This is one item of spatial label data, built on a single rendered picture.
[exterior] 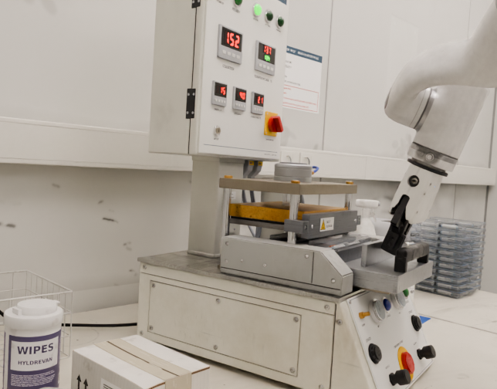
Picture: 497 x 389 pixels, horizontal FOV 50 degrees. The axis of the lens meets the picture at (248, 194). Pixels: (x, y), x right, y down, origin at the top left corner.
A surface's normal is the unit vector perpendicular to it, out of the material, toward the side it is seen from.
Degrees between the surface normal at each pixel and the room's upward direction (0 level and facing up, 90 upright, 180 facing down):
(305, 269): 90
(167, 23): 90
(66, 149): 90
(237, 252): 90
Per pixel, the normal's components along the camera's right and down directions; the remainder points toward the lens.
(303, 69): 0.71, 0.08
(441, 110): -0.25, 0.05
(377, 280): -0.55, 0.01
